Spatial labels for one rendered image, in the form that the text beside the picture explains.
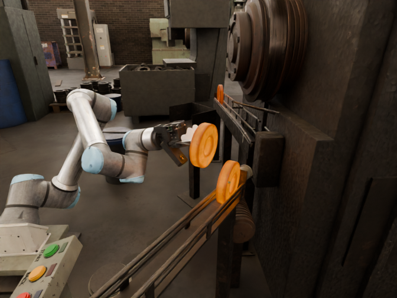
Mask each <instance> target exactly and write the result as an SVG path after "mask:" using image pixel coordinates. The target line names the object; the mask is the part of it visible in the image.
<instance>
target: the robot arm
mask: <svg viewBox="0 0 397 298"><path fill-rule="evenodd" d="M66 104H67V107H68V108H69V110H70V111H72V113H73V115H74V118H75V121H76V125H77V128H78V130H79V132H78V134H77V137H76V139H75V141H74V143H73V145H72V147H71V149H70V151H69V153H68V155H67V158H66V160H65V162H64V164H63V166H62V168H61V170H60V172H59V174H58V176H55V177H53V179H52V181H51V182H48V181H44V177H43V176H41V175H37V174H20V175H17V176H15V177H14V178H13V179H12V182H11V184H10V188H9V193H8V197H7V200H6V205H5V210H4V212H3V213H2V215H1V216H0V224H21V223H31V224H36V225H40V218H39V215H38V208H39V207H40V208H56V209H71V208H73V207H74V206H75V205H76V203H77V202H78V200H79V197H80V188H79V184H78V179H79V177H80V175H81V173H82V171H83V170H84V171H86V172H89V173H92V174H101V175H104V176H110V177H115V178H119V179H120V182H124V183H142V182H143V181H144V177H145V170H146V166H147V159H148V151H157V150H162V149H164V150H165V152H166V153H167V154H168V155H169V156H170V157H171V159H172V160H173V161H174V162H175V164H176V165H177V166H178V167H180V166H182V165H183V164H184V163H186V162H187V160H188V158H187V157H186V156H185V155H184V154H183V152H182V151H181V150H180V149H179V148H180V147H187V146H190V144H191V139H192V137H193V134H194V132H195V130H196V129H197V127H198V126H197V125H193V129H192V128H187V125H186V122H185V120H182V121H174V122H172V123H169V124H165V125H162V124H159V125H157V126H155V127H153V128H145V129H133V130H132V131H128V132H127V133H126V134H125V135H124V136H123V140H122V144H123V147H124V149H125V150H126V151H125V155H123V154H119V153H114V152H111V150H110V147H109V146H108V144H107V142H106V140H105V137H104V135H103V133H102V131H103V129H104V127H105V125H106V124H107V122H108V120H109V121H111V120H113V119H114V117H115V115H116V110H117V106H116V102H115V101H114V100H112V99H110V98H107V97H105V96H103V95H100V94H98V93H96V92H93V91H91V90H88V89H76V90H73V91H71V92H70V93H69V94H68V95H67V99H66Z"/></svg>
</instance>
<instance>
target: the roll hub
mask: <svg viewBox="0 0 397 298"><path fill-rule="evenodd" d="M235 14H236V20H235V21H234V20H233V15H234V13H233V15H232V18H231V20H230V31H229V32H228V38H227V53H228V57H227V70H228V73H230V80H231V81H233V82H237V81H243V80H244V79H245V77H246V75H247V73H248V69H249V64H250V57H251V51H252V26H251V21H250V16H249V14H248V13H247V12H235ZM237 37H240V41H239V43H237V42H236V39H237ZM233 68H236V73H233Z"/></svg>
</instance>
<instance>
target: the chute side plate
mask: <svg viewBox="0 0 397 298"><path fill-rule="evenodd" d="M214 106H215V109H216V112H217V113H218V114H219V116H220V117H221V119H222V120H223V119H224V120H225V125H226V126H227V127H228V129H229V131H230V132H231V133H232V135H233V136H234V138H235V139H236V141H237V142H238V143H239V145H240V147H241V149H242V151H243V152H244V148H245V150H246V151H247V159H249V151H250V143H249V141H248V140H247V138H246V137H245V135H244V133H243V132H242V130H241V129H240V128H239V127H238V126H237V125H236V124H235V122H234V121H233V120H232V119H231V117H230V116H228V114H227V113H226V112H225V111H224V109H223V108H222V107H221V106H220V105H219V104H218V103H217V101H216V100H215V99H214V103H213V107H214Z"/></svg>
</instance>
